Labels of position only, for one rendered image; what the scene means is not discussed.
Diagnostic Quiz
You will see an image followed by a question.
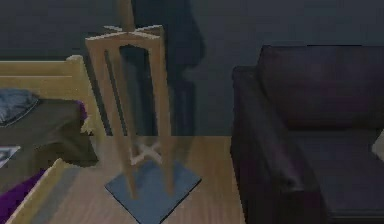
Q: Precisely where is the wooden floor lamp stand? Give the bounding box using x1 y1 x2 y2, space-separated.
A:
84 0 203 224

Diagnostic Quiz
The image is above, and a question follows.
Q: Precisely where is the dark purple sofa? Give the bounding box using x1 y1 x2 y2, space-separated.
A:
230 44 384 224

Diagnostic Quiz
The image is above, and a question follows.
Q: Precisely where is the grey pillow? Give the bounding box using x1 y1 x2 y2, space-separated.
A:
0 87 41 128

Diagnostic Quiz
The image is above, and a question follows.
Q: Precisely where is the cream cushion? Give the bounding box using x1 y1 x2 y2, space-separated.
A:
371 129 384 162

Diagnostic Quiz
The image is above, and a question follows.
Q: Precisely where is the white grey book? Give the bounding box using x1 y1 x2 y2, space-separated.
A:
0 145 22 169

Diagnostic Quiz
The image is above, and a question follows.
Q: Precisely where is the wooden frame bed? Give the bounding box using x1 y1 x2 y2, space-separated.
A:
0 54 107 224

